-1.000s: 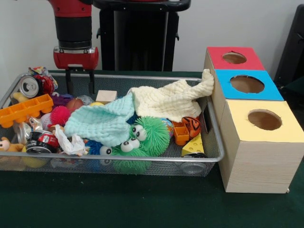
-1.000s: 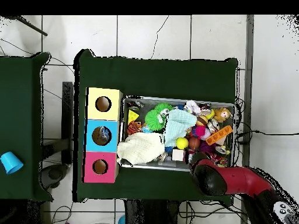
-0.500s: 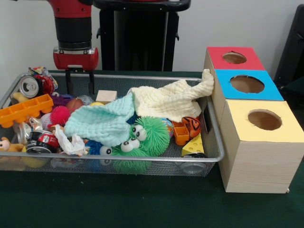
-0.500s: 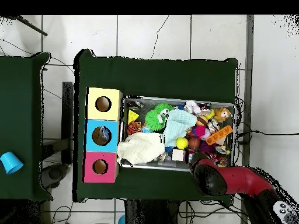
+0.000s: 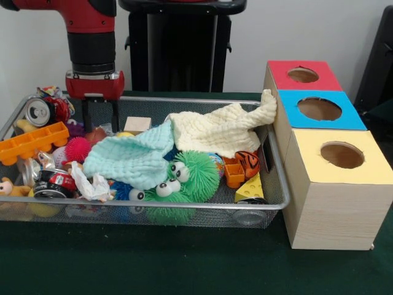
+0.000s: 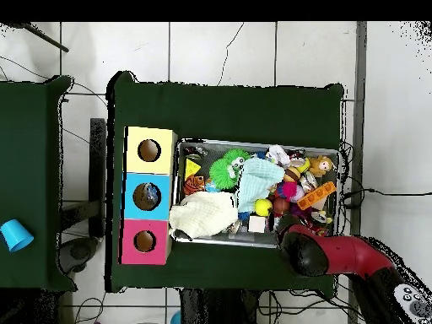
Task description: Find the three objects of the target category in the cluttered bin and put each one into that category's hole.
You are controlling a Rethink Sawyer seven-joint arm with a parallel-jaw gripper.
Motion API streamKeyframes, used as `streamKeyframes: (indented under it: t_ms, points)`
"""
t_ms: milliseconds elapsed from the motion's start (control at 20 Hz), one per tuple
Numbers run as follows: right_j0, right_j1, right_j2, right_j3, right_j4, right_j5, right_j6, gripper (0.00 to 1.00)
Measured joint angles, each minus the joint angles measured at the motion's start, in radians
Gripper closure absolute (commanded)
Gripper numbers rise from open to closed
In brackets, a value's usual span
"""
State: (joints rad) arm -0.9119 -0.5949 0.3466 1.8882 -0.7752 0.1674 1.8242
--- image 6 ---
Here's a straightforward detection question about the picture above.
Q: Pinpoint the cream muslin cloth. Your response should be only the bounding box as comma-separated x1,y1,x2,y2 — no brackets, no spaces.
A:
168,192,240,240

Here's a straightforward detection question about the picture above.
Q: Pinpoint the mint green muslin cloth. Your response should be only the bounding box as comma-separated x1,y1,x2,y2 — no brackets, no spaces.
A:
235,158,286,214

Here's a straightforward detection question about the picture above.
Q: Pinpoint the shallow clear mesh bin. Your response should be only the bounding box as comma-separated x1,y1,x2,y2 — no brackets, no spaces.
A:
173,139,341,252

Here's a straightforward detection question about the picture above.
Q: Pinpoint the wooden box with three holes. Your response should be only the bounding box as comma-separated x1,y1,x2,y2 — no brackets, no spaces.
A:
120,125,178,267

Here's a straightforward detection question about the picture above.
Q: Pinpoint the large green spiky ball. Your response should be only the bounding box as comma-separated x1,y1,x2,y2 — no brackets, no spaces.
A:
208,159,241,192

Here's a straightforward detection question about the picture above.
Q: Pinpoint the orange tiger plush toy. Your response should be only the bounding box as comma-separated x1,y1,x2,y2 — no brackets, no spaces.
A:
184,175,206,197

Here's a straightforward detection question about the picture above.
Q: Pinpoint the yellow cheese wedge toy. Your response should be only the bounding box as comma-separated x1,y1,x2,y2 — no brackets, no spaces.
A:
185,157,203,180

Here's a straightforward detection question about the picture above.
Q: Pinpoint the small green spiky ball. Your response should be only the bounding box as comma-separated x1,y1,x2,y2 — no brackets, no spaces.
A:
227,148,250,166

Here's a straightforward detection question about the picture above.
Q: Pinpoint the yellow green rubber ball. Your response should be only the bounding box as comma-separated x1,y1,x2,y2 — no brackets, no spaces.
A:
254,197,274,218

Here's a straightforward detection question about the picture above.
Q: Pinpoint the small wooden cube block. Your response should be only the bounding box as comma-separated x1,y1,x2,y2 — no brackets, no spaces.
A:
248,215,267,235

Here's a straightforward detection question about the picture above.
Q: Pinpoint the pink spiky ball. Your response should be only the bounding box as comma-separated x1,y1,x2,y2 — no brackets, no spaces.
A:
281,181,302,203

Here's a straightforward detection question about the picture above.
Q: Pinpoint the orange plastic toy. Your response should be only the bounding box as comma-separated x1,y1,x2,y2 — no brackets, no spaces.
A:
297,181,338,212

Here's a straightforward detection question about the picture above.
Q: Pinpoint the small brown plush doll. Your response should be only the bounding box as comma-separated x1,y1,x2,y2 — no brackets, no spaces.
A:
309,154,336,176

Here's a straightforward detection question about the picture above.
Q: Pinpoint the green cloth side table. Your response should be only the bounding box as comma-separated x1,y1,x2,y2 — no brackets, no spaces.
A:
0,75,74,291

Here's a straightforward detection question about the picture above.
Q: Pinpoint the blue plastic cup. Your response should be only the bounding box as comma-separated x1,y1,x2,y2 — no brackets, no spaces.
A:
0,219,35,254

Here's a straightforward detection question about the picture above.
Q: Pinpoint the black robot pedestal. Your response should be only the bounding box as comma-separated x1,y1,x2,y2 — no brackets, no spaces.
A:
178,289,271,324

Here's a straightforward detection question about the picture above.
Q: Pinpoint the black cable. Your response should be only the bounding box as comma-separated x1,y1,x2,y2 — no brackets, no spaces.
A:
339,187,432,205

